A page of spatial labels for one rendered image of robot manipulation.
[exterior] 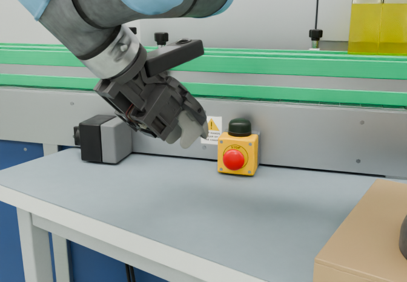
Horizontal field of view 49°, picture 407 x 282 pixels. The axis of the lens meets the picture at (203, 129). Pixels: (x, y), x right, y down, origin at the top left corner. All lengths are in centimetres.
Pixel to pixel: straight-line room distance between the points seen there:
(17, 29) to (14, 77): 410
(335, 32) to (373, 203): 55
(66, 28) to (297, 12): 72
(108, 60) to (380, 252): 39
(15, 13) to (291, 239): 476
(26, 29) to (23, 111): 406
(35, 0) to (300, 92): 52
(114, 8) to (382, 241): 40
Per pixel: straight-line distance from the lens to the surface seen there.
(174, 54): 65
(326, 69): 87
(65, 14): 53
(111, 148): 90
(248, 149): 82
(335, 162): 89
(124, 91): 60
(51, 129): 106
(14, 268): 133
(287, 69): 87
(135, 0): 47
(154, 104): 61
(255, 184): 82
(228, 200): 75
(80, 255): 119
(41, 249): 97
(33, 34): 510
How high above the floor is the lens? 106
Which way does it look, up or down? 15 degrees down
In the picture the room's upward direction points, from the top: straight up
